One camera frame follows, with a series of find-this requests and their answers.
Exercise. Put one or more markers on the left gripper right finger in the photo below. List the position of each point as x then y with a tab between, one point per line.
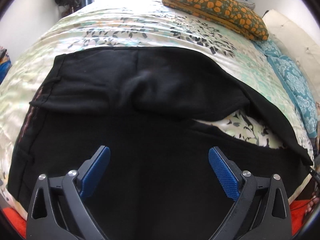
260	209

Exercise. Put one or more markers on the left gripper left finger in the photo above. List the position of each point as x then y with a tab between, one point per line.
57	209

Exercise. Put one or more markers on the black pants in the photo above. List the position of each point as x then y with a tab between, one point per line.
159	110

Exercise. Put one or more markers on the teal patterned pillow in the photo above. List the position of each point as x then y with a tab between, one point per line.
297	89

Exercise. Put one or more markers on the pile of folded clothes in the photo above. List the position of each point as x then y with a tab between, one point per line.
5	63

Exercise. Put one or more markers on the cream padded headboard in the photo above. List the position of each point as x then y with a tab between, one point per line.
295	43

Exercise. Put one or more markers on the checkered grey cushion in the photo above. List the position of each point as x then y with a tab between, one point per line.
245	3

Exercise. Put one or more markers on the floral bed cover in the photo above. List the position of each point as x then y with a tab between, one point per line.
153	25

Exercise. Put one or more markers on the orange floral folded quilt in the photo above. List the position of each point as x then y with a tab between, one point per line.
228	13

